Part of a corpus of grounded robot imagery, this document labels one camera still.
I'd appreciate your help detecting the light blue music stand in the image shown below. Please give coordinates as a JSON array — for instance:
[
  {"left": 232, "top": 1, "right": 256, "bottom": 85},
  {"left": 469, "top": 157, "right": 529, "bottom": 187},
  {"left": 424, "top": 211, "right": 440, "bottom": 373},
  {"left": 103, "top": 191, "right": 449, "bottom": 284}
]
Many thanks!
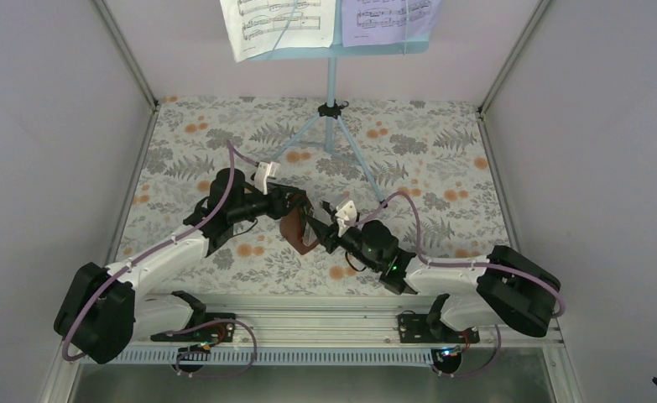
[{"left": 248, "top": 0, "right": 433, "bottom": 204}]

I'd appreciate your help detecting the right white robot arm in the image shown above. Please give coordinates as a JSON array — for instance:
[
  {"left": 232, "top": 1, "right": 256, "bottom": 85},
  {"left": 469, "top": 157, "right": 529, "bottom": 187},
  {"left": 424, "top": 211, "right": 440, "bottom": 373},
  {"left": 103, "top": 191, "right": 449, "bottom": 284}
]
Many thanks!
[{"left": 306, "top": 217, "right": 563, "bottom": 338}]

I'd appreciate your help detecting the clear plastic metronome cover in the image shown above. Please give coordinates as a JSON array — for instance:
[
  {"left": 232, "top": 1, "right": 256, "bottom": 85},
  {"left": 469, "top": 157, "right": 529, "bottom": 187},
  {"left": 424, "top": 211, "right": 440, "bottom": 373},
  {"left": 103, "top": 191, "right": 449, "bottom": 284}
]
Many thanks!
[{"left": 300, "top": 201, "right": 319, "bottom": 250}]

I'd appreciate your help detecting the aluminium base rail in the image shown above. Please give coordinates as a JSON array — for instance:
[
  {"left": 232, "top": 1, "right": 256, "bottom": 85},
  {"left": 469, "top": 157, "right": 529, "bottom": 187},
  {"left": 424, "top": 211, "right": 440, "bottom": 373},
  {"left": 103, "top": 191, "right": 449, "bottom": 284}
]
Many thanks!
[{"left": 60, "top": 293, "right": 566, "bottom": 348}]

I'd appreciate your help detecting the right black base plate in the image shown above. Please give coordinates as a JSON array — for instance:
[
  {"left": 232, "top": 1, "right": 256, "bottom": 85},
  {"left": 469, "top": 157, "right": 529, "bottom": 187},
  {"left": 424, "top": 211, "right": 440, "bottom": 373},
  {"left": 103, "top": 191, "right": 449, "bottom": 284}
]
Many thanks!
[{"left": 397, "top": 311, "right": 480, "bottom": 344}]

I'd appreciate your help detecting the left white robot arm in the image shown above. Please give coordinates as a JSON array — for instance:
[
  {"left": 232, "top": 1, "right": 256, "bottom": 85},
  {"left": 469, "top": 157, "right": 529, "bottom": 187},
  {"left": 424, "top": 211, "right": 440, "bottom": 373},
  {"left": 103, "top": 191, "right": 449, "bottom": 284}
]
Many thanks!
[{"left": 53, "top": 168, "right": 308, "bottom": 364}]

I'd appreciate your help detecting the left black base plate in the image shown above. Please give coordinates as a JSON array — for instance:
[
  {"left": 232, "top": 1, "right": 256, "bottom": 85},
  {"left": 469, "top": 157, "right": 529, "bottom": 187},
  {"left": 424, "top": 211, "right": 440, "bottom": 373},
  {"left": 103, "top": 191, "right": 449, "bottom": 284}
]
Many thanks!
[{"left": 150, "top": 312, "right": 237, "bottom": 345}]

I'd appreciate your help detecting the brown wooden metronome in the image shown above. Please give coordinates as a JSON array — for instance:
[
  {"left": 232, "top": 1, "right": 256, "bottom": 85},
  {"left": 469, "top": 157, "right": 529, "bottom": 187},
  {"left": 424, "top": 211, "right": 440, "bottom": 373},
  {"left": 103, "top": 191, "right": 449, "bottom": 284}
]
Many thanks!
[{"left": 279, "top": 202, "right": 319, "bottom": 255}]

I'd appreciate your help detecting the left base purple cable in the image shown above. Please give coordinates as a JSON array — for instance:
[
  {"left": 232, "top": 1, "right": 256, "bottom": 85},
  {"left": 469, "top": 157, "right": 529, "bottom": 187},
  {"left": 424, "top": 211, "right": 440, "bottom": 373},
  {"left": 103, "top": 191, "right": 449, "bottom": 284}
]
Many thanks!
[{"left": 174, "top": 317, "right": 259, "bottom": 379}]

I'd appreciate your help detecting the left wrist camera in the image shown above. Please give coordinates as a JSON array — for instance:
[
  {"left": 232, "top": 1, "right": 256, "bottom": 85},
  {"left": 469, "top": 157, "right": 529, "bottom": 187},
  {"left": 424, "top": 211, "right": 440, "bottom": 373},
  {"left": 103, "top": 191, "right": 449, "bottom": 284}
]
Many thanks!
[{"left": 253, "top": 160, "right": 280, "bottom": 195}]

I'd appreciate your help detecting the floral patterned table mat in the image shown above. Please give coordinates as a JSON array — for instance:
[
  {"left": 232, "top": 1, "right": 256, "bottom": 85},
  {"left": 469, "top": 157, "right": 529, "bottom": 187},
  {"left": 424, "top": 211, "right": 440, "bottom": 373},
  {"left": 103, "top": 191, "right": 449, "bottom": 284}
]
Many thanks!
[{"left": 117, "top": 96, "right": 508, "bottom": 296}]

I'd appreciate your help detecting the lavender sheet music page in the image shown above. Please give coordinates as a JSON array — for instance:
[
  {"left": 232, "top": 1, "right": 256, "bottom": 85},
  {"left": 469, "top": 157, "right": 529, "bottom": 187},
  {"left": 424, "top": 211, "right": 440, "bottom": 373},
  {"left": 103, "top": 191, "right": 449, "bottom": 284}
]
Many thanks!
[{"left": 341, "top": 0, "right": 444, "bottom": 47}]

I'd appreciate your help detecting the perforated cable tray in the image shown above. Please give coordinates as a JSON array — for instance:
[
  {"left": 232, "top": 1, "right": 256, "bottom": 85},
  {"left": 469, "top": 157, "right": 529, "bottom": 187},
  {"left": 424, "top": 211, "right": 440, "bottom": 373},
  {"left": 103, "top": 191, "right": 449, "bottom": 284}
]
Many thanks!
[{"left": 110, "top": 346, "right": 459, "bottom": 367}]

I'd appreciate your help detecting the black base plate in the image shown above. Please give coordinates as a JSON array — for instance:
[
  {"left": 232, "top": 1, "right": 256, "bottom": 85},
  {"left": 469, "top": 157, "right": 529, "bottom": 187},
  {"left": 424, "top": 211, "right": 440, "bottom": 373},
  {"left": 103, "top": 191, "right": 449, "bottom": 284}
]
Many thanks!
[
  {"left": 150, "top": 312, "right": 237, "bottom": 345},
  {"left": 397, "top": 311, "right": 480, "bottom": 344}
]

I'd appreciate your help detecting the white sheet music page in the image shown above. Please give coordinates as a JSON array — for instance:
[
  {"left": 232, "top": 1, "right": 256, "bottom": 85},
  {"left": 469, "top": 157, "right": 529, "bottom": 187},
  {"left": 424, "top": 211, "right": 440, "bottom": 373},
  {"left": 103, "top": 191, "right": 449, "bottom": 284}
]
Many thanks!
[{"left": 220, "top": 0, "right": 336, "bottom": 62}]

